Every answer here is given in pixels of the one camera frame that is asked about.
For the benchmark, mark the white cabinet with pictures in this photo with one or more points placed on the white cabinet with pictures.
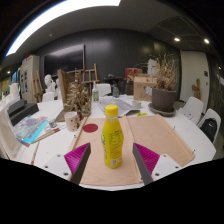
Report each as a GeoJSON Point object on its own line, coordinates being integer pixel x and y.
{"type": "Point", "coordinates": [28, 76]}

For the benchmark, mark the colourful painted sheet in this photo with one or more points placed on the colourful painted sheet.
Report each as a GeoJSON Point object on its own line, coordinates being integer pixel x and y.
{"type": "Point", "coordinates": [30, 129]}

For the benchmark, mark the small yellow marker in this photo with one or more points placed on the small yellow marker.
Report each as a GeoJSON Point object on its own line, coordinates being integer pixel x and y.
{"type": "Point", "coordinates": [141, 114]}

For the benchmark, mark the wooden paintbrush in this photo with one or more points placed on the wooden paintbrush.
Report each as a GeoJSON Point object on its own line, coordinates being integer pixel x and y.
{"type": "Point", "coordinates": [46, 135]}

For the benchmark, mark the flat round red coaster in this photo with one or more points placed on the flat round red coaster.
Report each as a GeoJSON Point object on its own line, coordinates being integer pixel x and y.
{"type": "Point", "coordinates": [90, 128]}

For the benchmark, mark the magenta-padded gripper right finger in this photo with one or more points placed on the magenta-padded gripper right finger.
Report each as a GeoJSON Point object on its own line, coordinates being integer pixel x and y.
{"type": "Point", "coordinates": [148, 160]}

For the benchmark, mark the yellow drink bottle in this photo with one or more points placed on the yellow drink bottle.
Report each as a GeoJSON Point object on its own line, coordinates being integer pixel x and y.
{"type": "Point", "coordinates": [112, 140]}

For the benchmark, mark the large black wall screen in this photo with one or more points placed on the large black wall screen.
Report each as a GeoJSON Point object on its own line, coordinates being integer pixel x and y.
{"type": "Point", "coordinates": [65, 60]}

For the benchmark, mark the white polka dot mug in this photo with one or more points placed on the white polka dot mug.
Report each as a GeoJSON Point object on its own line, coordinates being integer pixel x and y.
{"type": "Point", "coordinates": [71, 120]}

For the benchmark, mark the white plastic chair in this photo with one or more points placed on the white plastic chair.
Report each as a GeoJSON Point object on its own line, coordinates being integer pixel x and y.
{"type": "Point", "coordinates": [211, 115]}
{"type": "Point", "coordinates": [194, 108]}
{"type": "Point", "coordinates": [48, 97]}
{"type": "Point", "coordinates": [104, 89]}

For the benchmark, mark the red box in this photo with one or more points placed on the red box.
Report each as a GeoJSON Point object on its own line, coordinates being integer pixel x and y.
{"type": "Point", "coordinates": [132, 73]}

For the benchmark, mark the brown standing wooden panel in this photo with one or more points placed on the brown standing wooden panel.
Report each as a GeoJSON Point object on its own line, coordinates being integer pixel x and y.
{"type": "Point", "coordinates": [64, 85]}

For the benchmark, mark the clear bottle with green label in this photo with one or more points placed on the clear bottle with green label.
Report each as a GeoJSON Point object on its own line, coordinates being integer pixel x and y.
{"type": "Point", "coordinates": [95, 94]}

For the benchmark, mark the wooden figure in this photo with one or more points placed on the wooden figure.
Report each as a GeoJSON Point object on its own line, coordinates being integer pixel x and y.
{"type": "Point", "coordinates": [196, 88]}

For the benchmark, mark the round ceiling spotlight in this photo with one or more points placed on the round ceiling spotlight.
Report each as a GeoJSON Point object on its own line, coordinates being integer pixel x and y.
{"type": "Point", "coordinates": [177, 39]}
{"type": "Point", "coordinates": [206, 41]}

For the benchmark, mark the black backpack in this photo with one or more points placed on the black backpack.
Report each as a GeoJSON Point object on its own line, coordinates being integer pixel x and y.
{"type": "Point", "coordinates": [208, 129]}

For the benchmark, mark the wooden easel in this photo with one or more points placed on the wooden easel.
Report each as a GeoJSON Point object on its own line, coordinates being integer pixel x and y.
{"type": "Point", "coordinates": [89, 75]}
{"type": "Point", "coordinates": [36, 86]}

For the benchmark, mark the white plaster bust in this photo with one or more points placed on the white plaster bust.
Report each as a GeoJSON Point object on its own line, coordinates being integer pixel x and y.
{"type": "Point", "coordinates": [57, 87]}
{"type": "Point", "coordinates": [49, 83]}

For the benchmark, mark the grey plant saucer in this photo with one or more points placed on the grey plant saucer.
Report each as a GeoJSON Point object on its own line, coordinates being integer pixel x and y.
{"type": "Point", "coordinates": [162, 113]}

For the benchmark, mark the long ceiling light strip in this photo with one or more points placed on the long ceiling light strip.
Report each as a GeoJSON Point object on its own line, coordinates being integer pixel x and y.
{"type": "Point", "coordinates": [60, 10]}

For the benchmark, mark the black flat box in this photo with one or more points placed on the black flat box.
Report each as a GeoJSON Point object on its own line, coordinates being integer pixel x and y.
{"type": "Point", "coordinates": [16, 106]}
{"type": "Point", "coordinates": [25, 114]}

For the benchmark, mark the small paint jar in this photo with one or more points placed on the small paint jar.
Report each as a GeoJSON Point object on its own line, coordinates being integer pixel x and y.
{"type": "Point", "coordinates": [52, 123]}

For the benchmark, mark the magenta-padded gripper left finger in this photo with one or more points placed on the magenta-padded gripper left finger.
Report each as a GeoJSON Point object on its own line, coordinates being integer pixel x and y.
{"type": "Point", "coordinates": [75, 160]}

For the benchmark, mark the cardboard box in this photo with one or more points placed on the cardboard box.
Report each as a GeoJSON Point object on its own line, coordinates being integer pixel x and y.
{"type": "Point", "coordinates": [142, 88]}

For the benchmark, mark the white plaster statue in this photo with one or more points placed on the white plaster statue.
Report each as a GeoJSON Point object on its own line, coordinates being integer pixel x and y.
{"type": "Point", "coordinates": [152, 66]}

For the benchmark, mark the dried plant in grey pot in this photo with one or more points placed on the dried plant in grey pot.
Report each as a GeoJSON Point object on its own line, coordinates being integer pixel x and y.
{"type": "Point", "coordinates": [164, 99]}

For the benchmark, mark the newspaper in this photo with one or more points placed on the newspaper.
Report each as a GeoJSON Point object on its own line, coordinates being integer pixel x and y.
{"type": "Point", "coordinates": [118, 106]}

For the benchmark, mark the golden crumpled sculpture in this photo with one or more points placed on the golden crumpled sculpture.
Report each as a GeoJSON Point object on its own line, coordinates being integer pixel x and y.
{"type": "Point", "coordinates": [77, 96]}

